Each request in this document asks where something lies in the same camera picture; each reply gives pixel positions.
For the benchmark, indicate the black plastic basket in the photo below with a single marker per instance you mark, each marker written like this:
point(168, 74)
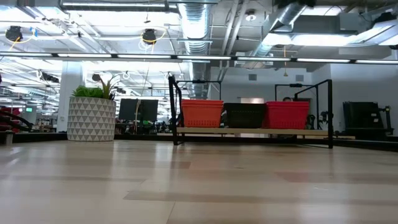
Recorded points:
point(244, 119)
point(244, 104)

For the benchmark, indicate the orange plastic basket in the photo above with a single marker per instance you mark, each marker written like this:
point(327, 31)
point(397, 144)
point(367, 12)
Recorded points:
point(202, 118)
point(202, 103)

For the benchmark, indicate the black background robot arm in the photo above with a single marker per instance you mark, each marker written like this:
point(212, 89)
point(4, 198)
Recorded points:
point(323, 116)

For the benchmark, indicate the round ceiling fixture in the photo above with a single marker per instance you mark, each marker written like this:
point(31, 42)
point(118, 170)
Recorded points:
point(250, 17)

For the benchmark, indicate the person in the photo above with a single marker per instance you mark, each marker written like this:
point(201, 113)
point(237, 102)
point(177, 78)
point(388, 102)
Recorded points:
point(287, 99)

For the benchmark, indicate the long ceiling light strip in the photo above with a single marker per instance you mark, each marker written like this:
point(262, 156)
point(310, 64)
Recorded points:
point(202, 57)

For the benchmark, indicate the black equipment rack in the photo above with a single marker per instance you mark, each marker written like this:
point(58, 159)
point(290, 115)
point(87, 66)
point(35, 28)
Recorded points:
point(362, 116)

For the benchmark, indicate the black computer monitor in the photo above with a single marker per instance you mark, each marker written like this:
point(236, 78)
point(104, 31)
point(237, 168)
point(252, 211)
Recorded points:
point(150, 110)
point(129, 110)

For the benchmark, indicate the succulent in patterned white pot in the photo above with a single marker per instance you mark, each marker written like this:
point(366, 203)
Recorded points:
point(91, 119)

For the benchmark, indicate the white building pillar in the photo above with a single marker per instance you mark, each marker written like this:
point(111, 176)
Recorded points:
point(71, 81)

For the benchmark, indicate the red and black background machine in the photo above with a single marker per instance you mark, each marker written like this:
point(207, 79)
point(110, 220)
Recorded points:
point(6, 126)

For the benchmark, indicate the small grey box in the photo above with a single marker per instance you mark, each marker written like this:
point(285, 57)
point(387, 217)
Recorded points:
point(6, 138)

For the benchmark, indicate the silver spiral air duct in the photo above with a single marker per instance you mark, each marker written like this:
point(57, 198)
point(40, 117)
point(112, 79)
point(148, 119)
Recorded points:
point(287, 15)
point(196, 28)

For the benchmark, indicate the grey wall vent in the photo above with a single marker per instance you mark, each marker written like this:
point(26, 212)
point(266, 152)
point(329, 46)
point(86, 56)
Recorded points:
point(299, 77)
point(252, 77)

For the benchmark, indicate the black background gantry frame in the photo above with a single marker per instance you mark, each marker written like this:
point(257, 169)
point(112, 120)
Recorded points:
point(199, 81)
point(295, 85)

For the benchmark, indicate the wooden shelf, black metal frame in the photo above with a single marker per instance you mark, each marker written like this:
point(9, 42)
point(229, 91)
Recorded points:
point(248, 131)

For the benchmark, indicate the black aluminium table frame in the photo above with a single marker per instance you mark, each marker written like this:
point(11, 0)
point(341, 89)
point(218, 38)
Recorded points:
point(140, 137)

